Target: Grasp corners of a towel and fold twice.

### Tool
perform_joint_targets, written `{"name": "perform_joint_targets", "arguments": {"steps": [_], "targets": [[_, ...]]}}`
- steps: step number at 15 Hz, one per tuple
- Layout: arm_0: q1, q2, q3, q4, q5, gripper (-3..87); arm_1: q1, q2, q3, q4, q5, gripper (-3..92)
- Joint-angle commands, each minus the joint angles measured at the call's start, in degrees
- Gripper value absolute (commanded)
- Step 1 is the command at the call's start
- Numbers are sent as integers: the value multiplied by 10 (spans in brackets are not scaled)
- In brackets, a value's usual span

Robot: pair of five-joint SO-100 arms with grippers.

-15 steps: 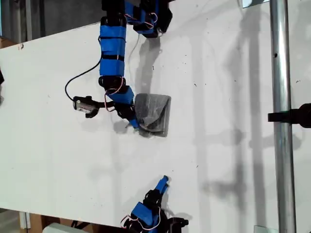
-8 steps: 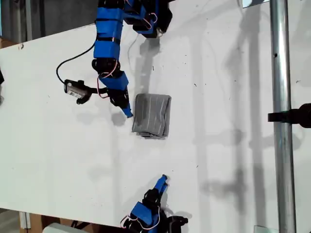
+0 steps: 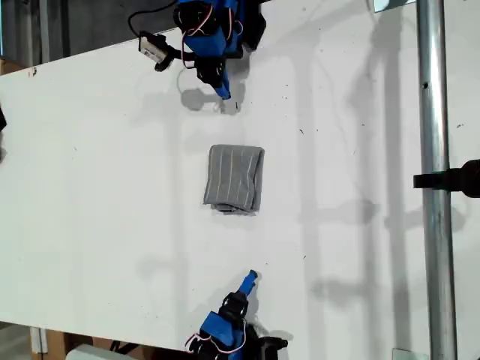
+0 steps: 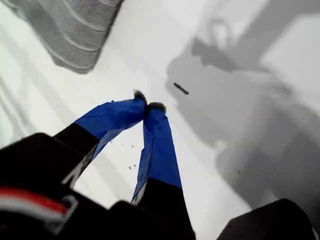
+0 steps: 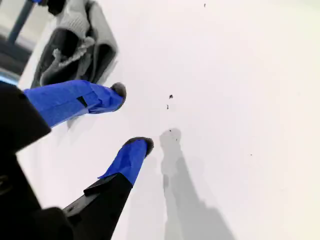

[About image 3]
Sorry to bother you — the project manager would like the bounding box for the grey striped towel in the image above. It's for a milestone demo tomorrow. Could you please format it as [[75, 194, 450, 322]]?
[[202, 143, 266, 217]]

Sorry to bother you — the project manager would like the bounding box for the white box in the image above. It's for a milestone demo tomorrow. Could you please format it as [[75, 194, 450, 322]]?
[[66, 343, 127, 360]]

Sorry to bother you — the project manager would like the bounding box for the brown cardboard box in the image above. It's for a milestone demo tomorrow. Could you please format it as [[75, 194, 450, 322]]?
[[0, 58, 30, 77]]

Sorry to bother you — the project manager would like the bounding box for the white table leg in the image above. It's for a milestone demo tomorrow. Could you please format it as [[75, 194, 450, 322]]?
[[29, 326, 48, 355]]

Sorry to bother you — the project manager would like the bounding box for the black clamp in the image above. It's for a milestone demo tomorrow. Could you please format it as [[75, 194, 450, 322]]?
[[412, 159, 480, 199]]

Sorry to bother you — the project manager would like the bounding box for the short black camera stalk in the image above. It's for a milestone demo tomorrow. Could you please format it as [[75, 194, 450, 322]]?
[[154, 48, 198, 73]]

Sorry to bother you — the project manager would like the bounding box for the black camera cable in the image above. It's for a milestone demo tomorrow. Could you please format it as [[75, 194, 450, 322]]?
[[127, 0, 179, 38]]

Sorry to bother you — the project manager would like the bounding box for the steel post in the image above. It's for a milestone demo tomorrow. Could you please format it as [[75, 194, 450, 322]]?
[[415, 0, 458, 360]]

